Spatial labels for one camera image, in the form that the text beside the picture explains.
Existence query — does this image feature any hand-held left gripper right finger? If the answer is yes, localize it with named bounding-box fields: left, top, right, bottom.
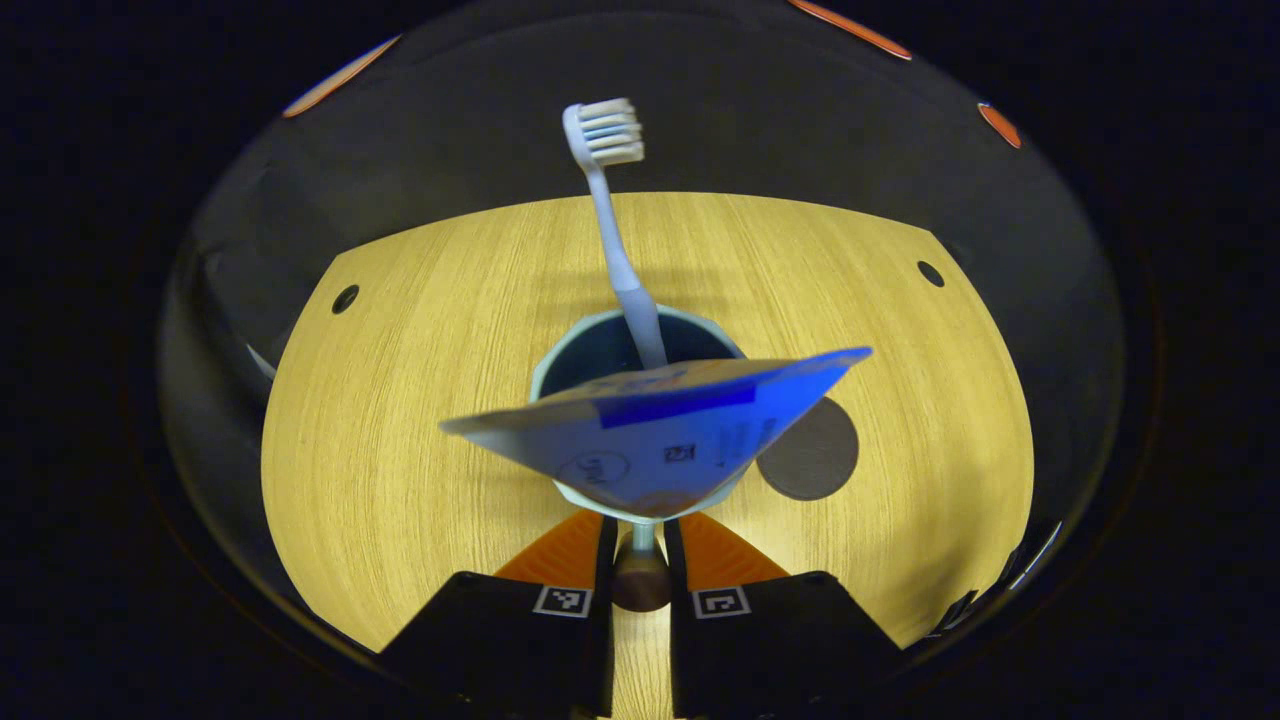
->
left=665, top=512, right=906, bottom=720

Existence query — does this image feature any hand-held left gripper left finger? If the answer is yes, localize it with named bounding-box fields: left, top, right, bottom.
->
left=380, top=512, right=619, bottom=720

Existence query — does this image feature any white toothpaste tube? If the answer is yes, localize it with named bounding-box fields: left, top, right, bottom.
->
left=438, top=347, right=874, bottom=519

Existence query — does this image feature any dark round coaster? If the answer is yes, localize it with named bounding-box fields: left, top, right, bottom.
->
left=755, top=397, right=861, bottom=502

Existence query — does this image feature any blue cup with wooden handle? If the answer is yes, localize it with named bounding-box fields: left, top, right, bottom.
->
left=528, top=305, right=749, bottom=613

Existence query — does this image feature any light blue toothbrush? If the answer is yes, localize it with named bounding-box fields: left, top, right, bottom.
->
left=561, top=97, right=669, bottom=371

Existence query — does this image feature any wooden desktop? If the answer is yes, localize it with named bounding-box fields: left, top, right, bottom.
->
left=262, top=192, right=1036, bottom=720

